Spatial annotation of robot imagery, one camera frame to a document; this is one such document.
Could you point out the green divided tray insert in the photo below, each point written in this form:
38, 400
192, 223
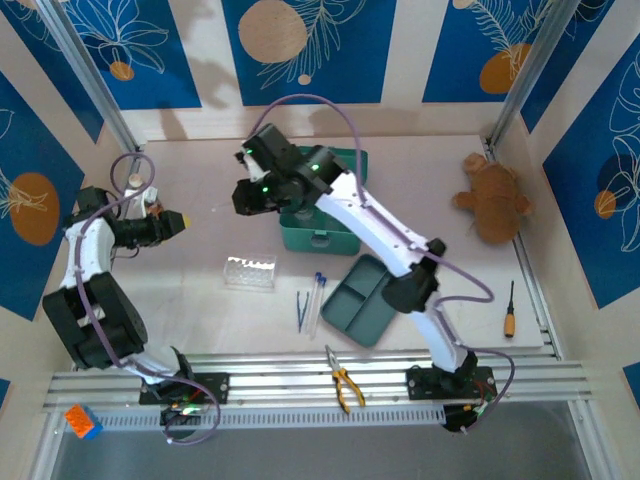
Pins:
355, 310

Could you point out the orange blue toy brick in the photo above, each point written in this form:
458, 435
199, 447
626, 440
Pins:
80, 419

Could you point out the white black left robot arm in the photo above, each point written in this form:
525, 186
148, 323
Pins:
87, 250

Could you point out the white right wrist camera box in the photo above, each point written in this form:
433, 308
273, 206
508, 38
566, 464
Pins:
254, 170

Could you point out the black controller board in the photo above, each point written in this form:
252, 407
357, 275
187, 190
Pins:
175, 416
465, 416

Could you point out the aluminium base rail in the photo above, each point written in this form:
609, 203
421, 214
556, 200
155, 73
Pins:
280, 380

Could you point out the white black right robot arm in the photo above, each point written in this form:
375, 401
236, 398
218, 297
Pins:
370, 220

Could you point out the green plastic toolbox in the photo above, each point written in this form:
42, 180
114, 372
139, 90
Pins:
320, 240

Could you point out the clear glass flask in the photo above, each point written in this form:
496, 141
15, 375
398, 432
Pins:
305, 217

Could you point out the clear test tube blue cap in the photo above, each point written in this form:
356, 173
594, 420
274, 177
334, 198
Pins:
323, 282
317, 276

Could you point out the brown plush toy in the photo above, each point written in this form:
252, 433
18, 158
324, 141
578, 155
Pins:
495, 200

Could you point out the blue plastic tweezers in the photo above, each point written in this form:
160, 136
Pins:
300, 322

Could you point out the clear plastic tube rack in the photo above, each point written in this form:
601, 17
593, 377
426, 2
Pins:
250, 272

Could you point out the yellow black pliers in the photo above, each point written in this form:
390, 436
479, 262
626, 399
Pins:
340, 375

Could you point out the aluminium frame post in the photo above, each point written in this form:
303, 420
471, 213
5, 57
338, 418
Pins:
539, 65
83, 65

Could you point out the brown white patterned bottle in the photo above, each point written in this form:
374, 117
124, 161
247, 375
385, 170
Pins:
132, 180

